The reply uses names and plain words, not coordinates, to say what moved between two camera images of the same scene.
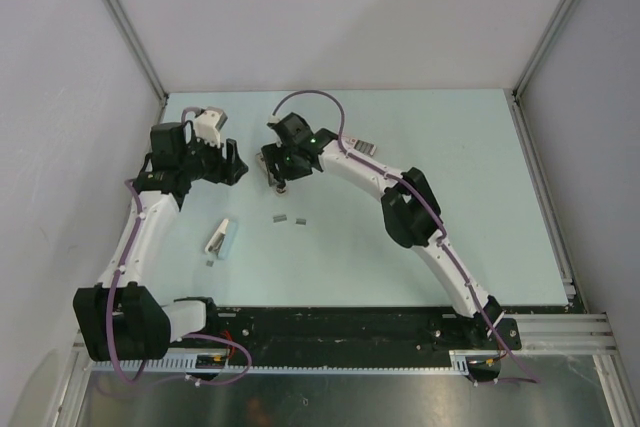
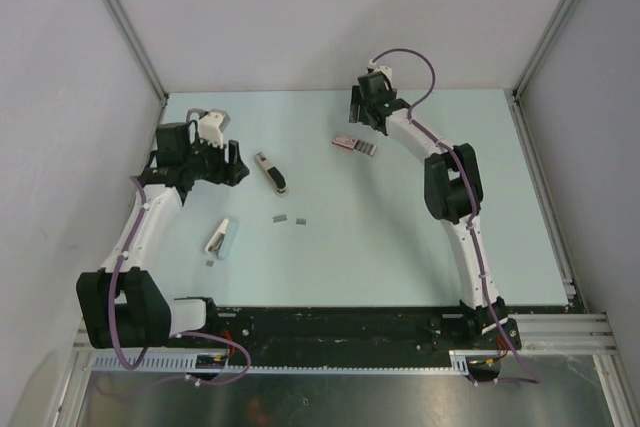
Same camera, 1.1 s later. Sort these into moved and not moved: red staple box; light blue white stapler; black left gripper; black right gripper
Moved: black right gripper
Not moved: light blue white stapler; red staple box; black left gripper
